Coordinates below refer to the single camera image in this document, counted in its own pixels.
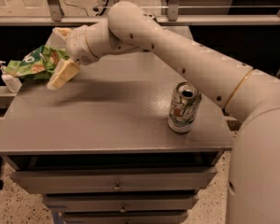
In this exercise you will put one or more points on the metal railing frame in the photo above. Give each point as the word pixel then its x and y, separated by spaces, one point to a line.
pixel 167 12

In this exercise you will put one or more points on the white pump sanitizer bottle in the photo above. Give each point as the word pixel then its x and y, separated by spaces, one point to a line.
pixel 13 83

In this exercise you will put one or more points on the green rice chip bag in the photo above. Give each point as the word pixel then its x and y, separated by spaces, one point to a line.
pixel 38 64

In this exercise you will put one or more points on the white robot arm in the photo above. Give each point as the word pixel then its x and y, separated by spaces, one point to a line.
pixel 251 96

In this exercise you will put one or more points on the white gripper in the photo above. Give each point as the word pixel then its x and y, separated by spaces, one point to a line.
pixel 77 46

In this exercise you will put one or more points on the white green soda can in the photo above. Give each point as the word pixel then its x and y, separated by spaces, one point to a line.
pixel 184 106

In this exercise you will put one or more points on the grey drawer cabinet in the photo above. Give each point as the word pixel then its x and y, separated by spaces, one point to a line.
pixel 100 151

